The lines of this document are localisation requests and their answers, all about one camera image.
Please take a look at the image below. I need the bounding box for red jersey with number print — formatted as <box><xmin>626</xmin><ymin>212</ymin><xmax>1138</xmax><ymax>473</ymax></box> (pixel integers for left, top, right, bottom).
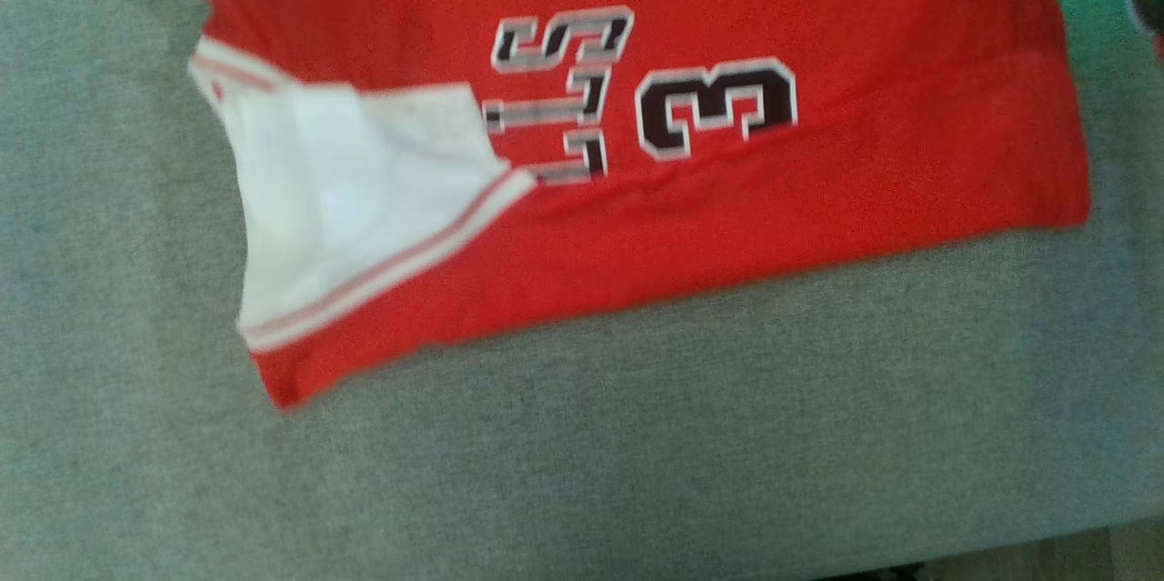
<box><xmin>182</xmin><ymin>0</ymin><xmax>1092</xmax><ymax>412</ymax></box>

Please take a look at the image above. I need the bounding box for large grey sofa seat cushion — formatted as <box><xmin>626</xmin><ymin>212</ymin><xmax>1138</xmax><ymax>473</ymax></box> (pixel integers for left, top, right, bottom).
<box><xmin>0</xmin><ymin>0</ymin><xmax>1164</xmax><ymax>581</ymax></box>

